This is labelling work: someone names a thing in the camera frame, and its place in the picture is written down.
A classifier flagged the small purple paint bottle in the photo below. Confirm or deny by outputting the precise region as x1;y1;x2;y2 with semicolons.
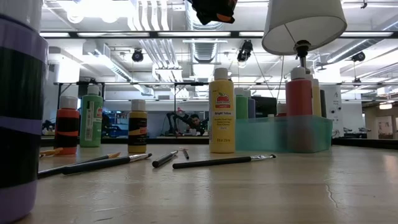
0;0;50;224

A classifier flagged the white cylindrical appliance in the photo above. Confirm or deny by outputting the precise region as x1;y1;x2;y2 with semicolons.
325;84;345;138

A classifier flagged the black overhead crossbar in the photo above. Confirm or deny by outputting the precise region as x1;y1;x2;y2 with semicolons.
39;30;398;40

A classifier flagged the black handle silver ferrule paintbrush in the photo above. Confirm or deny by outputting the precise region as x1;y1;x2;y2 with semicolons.
64;152;152;176

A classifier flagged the short black handle paintbrush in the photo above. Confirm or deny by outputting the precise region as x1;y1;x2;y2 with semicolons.
152;150;179;169

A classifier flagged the large pink paint bottle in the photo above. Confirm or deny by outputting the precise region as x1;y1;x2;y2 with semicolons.
285;67;314;152

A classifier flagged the large yellow-orange paint bottle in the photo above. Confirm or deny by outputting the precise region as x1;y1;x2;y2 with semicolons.
312;78;322;118

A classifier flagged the black background monitor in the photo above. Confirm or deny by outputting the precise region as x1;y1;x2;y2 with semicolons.
254;95;278;118

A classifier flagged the large dark teal paint bottle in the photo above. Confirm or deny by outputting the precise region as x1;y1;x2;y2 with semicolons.
320;89;328;118

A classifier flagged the white shade chrome table lamp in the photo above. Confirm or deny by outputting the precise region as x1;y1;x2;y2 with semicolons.
261;0;348;146

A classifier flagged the large green paint bottle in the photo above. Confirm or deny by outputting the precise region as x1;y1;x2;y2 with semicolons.
234;87;249;120

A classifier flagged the background black frame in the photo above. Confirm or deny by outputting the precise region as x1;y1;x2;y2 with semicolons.
53;80;398;110

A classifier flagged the small red paint bottle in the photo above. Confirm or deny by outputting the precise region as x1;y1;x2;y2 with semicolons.
54;95;80;156

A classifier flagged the silver ceiling duct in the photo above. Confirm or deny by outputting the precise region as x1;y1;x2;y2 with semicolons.
185;0;229;65

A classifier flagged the person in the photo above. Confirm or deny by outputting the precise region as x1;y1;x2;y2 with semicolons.
187;113;206;137

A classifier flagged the long black handle paintbrush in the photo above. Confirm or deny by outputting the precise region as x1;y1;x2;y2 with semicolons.
172;154;277;170

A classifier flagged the small orange paint bottle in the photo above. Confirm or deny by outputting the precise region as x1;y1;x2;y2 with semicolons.
214;0;239;25

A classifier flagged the light green labelled paint bottle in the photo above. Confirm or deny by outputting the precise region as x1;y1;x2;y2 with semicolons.
79;85;104;148

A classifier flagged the large bright yellow paint bottle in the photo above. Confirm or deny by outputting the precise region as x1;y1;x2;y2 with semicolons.
208;67;236;154

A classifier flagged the small ochre paint bottle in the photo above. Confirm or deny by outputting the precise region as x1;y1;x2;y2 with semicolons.
127;99;148;154

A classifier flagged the orange handle paintbrush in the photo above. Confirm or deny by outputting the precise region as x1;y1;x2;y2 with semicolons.
39;147;65;158

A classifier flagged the large purple paint bottle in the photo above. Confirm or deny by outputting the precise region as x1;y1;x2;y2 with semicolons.
244;89;257;119

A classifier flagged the dark paintbrush with yellow end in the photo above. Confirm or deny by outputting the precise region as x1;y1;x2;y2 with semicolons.
37;152;121;180

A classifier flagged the green translucent plastic bin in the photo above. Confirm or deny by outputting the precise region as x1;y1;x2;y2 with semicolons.
235;114;333;154

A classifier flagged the small crimson paint bottle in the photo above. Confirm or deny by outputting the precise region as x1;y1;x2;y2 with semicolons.
275;103;289;118

